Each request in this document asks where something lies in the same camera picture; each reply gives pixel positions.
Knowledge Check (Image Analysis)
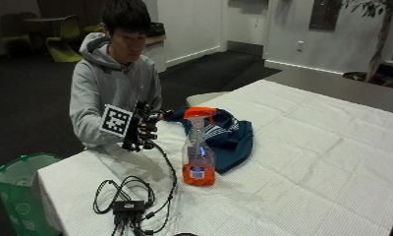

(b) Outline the white marker cube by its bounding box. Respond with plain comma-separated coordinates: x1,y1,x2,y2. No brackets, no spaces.
98,103,134,139

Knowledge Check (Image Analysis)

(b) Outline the spray bottle with orange liquid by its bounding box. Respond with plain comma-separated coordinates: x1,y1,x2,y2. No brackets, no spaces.
181,106,218,188

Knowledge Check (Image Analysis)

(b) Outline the person in gray hoodie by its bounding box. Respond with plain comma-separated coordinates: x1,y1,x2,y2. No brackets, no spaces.
68,0,163,149

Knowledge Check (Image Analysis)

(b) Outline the blue bag with white stripes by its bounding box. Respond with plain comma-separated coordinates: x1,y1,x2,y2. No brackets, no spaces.
163,106,255,175

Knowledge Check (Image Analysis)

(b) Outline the white counter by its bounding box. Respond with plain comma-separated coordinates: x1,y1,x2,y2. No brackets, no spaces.
141,33,169,74

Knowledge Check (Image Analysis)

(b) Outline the black hub box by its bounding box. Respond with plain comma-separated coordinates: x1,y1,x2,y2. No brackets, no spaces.
112,200,146,216

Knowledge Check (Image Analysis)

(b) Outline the black object on counter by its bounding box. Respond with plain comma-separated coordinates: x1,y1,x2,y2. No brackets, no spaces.
146,22,166,38

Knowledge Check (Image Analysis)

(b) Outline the lime green chair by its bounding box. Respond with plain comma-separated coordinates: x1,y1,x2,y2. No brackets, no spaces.
44,14,84,64

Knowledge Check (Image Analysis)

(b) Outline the green bag bin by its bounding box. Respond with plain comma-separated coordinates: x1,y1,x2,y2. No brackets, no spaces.
0,152,62,236

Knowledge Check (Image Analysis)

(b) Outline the white tablecloth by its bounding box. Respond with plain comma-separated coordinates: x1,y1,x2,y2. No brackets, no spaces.
36,79,393,236

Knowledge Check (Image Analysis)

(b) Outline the dark round table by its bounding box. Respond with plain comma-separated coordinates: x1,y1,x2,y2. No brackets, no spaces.
22,16,68,51

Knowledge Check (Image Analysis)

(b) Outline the dark olive chair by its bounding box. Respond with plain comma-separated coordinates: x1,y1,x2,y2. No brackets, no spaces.
0,12,36,56

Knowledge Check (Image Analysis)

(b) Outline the dark plant pot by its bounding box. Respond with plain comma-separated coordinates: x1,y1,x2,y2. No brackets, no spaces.
342,71,393,90

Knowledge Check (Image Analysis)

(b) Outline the indoor tree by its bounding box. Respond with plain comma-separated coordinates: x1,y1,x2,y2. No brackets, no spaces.
335,0,393,83

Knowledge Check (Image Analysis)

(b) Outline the black glove cable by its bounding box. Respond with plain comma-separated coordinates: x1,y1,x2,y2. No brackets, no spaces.
143,140,179,236

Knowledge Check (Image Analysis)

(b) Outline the coiled black cable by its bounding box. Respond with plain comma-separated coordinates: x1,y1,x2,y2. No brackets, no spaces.
92,175,157,215

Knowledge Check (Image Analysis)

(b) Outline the bundle of short black cables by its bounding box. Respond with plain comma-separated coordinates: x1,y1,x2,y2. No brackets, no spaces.
110,213,155,236

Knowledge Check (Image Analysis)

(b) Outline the dark wall panel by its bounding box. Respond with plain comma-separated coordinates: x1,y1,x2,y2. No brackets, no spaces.
308,0,344,31

